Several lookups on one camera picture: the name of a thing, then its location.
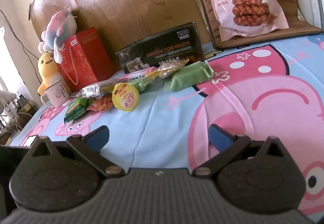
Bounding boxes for green cracker packet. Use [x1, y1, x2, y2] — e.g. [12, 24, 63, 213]
[64, 97, 88, 124]

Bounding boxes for red snack packet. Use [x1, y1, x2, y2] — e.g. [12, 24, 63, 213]
[86, 95, 113, 112]

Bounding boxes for pink snack bar box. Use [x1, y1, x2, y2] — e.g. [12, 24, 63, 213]
[117, 67, 157, 83]

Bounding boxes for peanut packet yellow ends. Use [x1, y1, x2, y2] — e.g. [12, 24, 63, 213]
[145, 59, 189, 82]

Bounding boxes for yellow jelly cup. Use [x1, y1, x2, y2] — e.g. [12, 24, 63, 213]
[112, 83, 140, 112]

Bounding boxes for silver foil snack packet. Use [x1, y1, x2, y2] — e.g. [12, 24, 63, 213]
[76, 78, 122, 98]

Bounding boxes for white enamel mug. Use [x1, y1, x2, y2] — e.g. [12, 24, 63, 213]
[41, 79, 70, 108]

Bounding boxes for smartphone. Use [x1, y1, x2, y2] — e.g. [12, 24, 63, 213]
[23, 135, 37, 147]

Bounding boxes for large green snack packet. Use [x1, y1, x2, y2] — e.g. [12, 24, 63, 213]
[164, 61, 214, 91]

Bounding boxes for small green packet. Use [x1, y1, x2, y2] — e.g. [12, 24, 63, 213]
[129, 77, 157, 92]

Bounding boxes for yellow duck plush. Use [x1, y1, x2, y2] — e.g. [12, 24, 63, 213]
[37, 52, 71, 96]

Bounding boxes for red gift bag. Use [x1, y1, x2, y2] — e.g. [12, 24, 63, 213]
[58, 27, 115, 92]

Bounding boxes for black tin box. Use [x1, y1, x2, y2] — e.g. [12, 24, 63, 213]
[115, 22, 204, 73]

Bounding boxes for pastel plush toy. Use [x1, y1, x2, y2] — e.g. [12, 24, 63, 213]
[38, 7, 77, 64]

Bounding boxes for wooden board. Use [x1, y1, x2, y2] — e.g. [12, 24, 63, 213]
[30, 0, 210, 69]

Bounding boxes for brown chair cushion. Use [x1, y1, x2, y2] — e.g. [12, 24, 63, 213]
[199, 0, 322, 49]

